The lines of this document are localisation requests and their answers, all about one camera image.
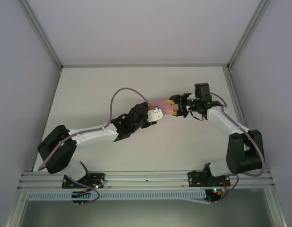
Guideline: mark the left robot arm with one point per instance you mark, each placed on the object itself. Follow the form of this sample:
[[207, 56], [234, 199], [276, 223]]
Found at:
[[96, 134]]

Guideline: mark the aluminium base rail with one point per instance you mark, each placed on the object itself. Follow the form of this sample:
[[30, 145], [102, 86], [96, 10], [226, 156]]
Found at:
[[148, 178]]

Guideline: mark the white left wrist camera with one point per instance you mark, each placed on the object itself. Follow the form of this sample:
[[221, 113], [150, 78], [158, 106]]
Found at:
[[155, 115]]

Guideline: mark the pink paper box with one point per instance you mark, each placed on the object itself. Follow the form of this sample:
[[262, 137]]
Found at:
[[165, 107]]

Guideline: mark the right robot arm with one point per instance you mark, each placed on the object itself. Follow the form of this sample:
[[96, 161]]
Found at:
[[221, 121]]

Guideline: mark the aluminium frame post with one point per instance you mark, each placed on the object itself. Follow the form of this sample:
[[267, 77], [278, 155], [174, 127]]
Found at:
[[42, 35], [248, 30]]

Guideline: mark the aluminium side rail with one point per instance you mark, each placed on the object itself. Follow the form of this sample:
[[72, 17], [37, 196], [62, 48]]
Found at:
[[235, 94]]

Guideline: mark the grey metal panel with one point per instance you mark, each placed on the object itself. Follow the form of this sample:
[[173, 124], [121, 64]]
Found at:
[[145, 214]]

